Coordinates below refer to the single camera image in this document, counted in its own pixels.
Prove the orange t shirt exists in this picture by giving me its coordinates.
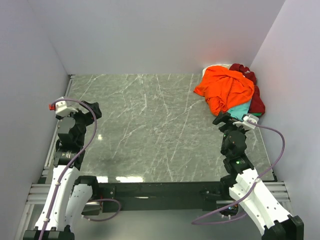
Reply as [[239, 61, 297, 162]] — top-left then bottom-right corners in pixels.
[[193, 66, 255, 116]]

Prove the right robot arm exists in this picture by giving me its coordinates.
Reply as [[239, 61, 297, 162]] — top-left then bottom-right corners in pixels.
[[212, 112, 304, 240]]

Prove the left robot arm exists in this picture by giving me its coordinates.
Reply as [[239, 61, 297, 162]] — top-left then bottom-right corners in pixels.
[[23, 97, 102, 240]]

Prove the teal t shirt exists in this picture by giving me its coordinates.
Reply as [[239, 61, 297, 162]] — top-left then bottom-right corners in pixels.
[[227, 100, 251, 121]]

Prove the green t shirt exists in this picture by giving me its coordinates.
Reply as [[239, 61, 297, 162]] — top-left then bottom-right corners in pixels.
[[248, 112, 262, 118]]

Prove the dark red t shirt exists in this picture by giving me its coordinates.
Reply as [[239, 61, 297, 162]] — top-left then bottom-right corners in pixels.
[[229, 63, 266, 115]]

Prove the cream white t shirt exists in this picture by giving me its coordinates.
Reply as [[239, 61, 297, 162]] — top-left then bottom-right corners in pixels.
[[202, 64, 232, 76]]

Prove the black base beam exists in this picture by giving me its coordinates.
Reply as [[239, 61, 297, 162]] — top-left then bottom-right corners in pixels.
[[90, 181, 233, 211]]

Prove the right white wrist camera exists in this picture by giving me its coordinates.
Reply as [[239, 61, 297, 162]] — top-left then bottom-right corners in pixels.
[[233, 114, 259, 131]]

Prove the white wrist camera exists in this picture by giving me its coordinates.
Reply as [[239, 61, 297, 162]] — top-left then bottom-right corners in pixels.
[[233, 114, 259, 131], [49, 97, 78, 118]]

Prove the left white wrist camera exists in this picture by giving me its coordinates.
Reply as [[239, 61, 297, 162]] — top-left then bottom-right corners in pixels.
[[49, 97, 78, 118]]

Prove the aluminium frame rail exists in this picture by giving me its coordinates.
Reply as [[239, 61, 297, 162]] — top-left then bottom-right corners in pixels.
[[13, 74, 76, 240]]

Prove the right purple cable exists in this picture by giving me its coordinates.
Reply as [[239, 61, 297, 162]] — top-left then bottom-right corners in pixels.
[[191, 120, 286, 226]]

